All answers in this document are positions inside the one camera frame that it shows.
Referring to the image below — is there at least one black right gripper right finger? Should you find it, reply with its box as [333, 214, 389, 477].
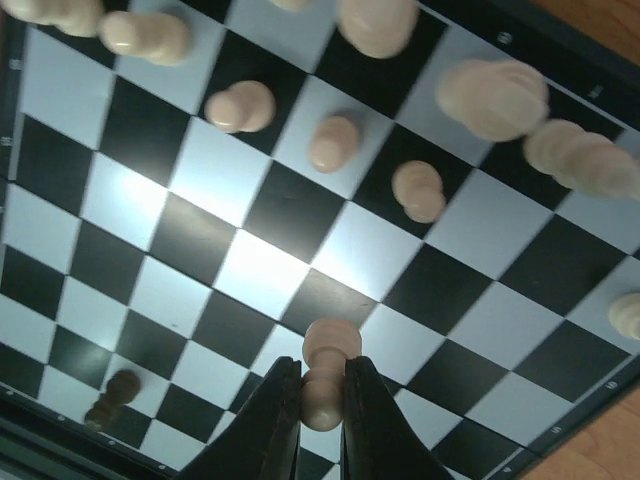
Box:
[340, 356, 450, 480]

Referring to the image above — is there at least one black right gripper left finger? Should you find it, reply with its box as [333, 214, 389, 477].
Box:
[182, 356, 301, 480]

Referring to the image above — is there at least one white pawn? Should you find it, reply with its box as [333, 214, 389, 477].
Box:
[608, 292, 640, 340]
[204, 80, 276, 134]
[98, 11, 192, 66]
[301, 318, 362, 432]
[392, 160, 446, 224]
[309, 115, 360, 174]

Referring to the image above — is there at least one white queen chess piece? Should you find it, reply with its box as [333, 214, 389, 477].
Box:
[337, 0, 420, 59]

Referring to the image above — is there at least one white bishop chess piece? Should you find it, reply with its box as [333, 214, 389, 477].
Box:
[523, 119, 639, 200]
[270, 0, 313, 12]

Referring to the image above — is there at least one dark pawn on board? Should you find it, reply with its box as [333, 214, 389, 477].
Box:
[84, 370, 142, 432]

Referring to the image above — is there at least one black white chess board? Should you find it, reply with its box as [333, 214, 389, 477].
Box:
[1, 1, 639, 479]

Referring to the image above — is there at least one white pawn on board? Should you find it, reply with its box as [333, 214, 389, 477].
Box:
[608, 292, 640, 340]

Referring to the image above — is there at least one white king chess piece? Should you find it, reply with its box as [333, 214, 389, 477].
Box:
[436, 58, 549, 142]

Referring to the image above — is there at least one white knight chess piece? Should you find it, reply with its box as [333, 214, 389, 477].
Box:
[1, 0, 105, 38]

